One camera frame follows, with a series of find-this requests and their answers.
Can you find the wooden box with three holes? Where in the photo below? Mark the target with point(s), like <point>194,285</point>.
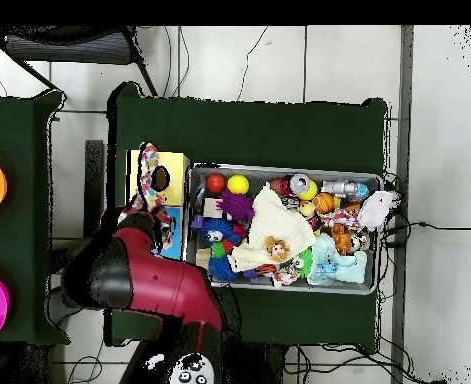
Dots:
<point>177,180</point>

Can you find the black soda can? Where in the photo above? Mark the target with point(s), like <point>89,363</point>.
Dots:
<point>299,183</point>

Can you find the black panel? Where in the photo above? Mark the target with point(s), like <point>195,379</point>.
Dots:
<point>94,180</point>

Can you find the dark green table cloth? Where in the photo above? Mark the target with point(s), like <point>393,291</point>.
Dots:
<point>259,132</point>
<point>19,248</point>

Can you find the red ball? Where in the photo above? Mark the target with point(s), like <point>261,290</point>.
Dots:
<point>216,183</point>

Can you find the cloth with coloured dots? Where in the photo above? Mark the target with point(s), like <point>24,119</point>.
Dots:
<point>339,218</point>

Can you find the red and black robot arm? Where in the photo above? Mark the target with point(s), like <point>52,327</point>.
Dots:
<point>159,280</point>

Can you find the white cloth with confetti print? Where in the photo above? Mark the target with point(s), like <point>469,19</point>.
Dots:
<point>149,160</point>

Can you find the silver mesh bin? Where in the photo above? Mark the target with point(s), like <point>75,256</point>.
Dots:
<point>267,172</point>

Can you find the purple spiky ball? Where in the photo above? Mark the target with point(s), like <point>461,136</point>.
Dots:
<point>237,206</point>

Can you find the brown monkey plush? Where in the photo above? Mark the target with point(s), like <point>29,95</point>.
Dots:
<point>277,250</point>

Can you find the yellow ball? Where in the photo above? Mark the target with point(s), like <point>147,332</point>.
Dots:
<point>238,184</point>

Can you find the black mesh chair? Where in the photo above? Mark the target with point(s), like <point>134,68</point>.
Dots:
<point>71,48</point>

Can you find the orange toy basketball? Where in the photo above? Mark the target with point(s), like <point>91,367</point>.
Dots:
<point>323,202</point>

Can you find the cream waffle cloth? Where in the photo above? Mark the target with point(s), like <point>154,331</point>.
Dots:
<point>279,220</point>

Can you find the mint green cloth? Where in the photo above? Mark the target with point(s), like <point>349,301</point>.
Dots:
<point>347,272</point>

